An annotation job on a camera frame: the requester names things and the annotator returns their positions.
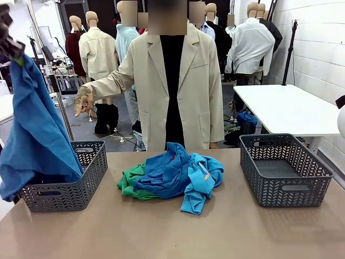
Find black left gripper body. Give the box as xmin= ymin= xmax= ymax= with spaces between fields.
xmin=0 ymin=4 xmax=26 ymax=62

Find dark blue garment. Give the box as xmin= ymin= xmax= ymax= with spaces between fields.
xmin=0 ymin=53 xmax=85 ymax=202

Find green drawstring shorts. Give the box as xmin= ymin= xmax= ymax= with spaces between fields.
xmin=116 ymin=159 xmax=162 ymax=201

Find light blue t-shirt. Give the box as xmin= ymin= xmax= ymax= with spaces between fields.
xmin=180 ymin=152 xmax=225 ymax=216

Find person's left forearm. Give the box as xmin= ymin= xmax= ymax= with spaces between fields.
xmin=209 ymin=102 xmax=226 ymax=144

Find person's right forearm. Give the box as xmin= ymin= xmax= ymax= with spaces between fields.
xmin=85 ymin=69 xmax=135 ymax=99

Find person's right hand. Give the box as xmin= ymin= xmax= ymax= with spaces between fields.
xmin=74 ymin=85 xmax=95 ymax=118

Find mannequin in maroon top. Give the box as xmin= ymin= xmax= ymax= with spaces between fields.
xmin=65 ymin=15 xmax=87 ymax=78

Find silver stand pole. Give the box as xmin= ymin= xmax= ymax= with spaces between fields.
xmin=44 ymin=72 xmax=75 ymax=141

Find mannequin in beige shirt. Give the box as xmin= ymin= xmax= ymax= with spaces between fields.
xmin=78 ymin=11 xmax=119 ymax=81

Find mannequin in pale blue shirt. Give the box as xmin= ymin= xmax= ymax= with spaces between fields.
xmin=115 ymin=0 xmax=141 ymax=65

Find grey perforated plastic basket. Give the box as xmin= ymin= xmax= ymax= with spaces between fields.
xmin=17 ymin=140 xmax=109 ymax=213
xmin=239 ymin=133 xmax=335 ymax=208

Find person in beige coat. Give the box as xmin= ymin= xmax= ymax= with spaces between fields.
xmin=83 ymin=0 xmax=226 ymax=152

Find medium blue garment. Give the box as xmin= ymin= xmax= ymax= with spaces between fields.
xmin=133 ymin=142 xmax=195 ymax=200

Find mannequin in black jacket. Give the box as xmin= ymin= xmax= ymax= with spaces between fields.
xmin=204 ymin=3 xmax=233 ymax=73

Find mannequin in white shirt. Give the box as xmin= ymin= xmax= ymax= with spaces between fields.
xmin=225 ymin=2 xmax=276 ymax=78

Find blue cloth heap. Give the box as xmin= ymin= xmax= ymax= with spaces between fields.
xmin=236 ymin=112 xmax=258 ymax=130

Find mannequin in black coat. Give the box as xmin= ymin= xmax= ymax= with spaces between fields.
xmin=257 ymin=3 xmax=283 ymax=54

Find white table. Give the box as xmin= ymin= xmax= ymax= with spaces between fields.
xmin=233 ymin=84 xmax=343 ymax=152

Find black tripod stand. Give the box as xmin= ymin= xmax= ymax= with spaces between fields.
xmin=281 ymin=20 xmax=300 ymax=86

